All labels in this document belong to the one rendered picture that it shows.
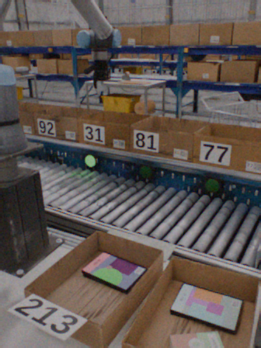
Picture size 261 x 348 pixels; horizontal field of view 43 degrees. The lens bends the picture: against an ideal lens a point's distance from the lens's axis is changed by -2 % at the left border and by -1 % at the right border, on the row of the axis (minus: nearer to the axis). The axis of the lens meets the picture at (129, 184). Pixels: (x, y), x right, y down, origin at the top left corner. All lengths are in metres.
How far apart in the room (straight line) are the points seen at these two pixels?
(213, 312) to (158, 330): 0.17
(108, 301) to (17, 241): 0.39
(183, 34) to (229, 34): 0.83
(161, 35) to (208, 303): 6.12
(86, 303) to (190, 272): 0.35
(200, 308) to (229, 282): 0.14
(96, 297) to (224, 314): 0.39
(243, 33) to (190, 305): 5.61
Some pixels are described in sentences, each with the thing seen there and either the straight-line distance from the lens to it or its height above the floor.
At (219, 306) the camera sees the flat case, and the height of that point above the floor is 0.78.
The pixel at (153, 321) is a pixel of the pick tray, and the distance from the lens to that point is 1.05.
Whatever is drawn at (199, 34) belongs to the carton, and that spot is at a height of 1.56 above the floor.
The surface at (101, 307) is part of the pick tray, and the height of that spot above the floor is 0.76.
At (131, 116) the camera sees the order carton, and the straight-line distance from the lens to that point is 2.28.
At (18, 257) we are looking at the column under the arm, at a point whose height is 0.80.
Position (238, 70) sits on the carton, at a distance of 6.09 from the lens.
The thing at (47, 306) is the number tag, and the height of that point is 0.86.
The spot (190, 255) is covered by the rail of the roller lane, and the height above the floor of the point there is 0.74.
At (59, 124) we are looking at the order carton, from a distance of 2.29.
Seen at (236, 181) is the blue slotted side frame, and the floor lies 0.86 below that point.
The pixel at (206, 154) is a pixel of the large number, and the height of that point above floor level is 0.95.
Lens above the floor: 1.52
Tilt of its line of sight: 24 degrees down
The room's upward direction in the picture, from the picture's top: 1 degrees counter-clockwise
